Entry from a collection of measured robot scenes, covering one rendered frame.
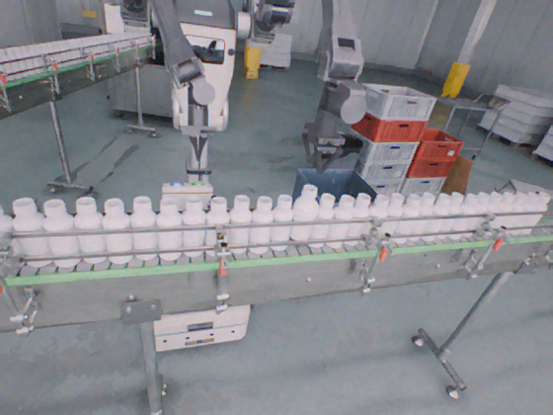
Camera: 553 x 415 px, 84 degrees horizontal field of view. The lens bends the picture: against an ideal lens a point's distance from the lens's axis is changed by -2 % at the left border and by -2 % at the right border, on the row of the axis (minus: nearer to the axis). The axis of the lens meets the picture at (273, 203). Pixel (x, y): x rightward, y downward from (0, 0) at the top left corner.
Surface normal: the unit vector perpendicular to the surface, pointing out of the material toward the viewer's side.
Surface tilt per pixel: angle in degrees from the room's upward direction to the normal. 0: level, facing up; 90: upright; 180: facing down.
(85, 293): 90
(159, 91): 90
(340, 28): 54
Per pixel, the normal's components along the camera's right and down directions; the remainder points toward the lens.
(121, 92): -0.04, 0.53
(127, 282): 0.26, 0.55
